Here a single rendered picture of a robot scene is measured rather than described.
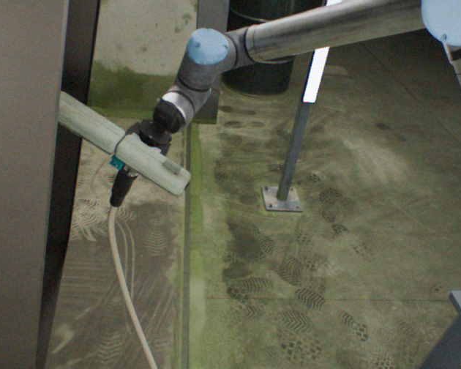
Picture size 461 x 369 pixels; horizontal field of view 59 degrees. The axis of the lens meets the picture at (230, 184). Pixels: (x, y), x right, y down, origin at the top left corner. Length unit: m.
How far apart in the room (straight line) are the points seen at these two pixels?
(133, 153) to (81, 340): 0.92
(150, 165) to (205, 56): 0.30
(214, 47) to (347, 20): 0.29
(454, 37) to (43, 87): 0.52
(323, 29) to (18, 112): 0.69
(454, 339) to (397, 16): 0.75
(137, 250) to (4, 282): 1.35
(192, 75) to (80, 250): 1.08
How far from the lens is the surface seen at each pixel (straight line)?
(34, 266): 0.47
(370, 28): 0.88
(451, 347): 1.19
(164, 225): 1.93
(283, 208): 2.17
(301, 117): 1.94
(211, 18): 2.57
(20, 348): 0.60
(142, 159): 0.80
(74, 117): 0.84
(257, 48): 1.02
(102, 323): 1.61
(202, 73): 0.98
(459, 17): 0.65
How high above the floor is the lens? 1.37
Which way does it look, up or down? 37 degrees down
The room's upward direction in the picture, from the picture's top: 8 degrees clockwise
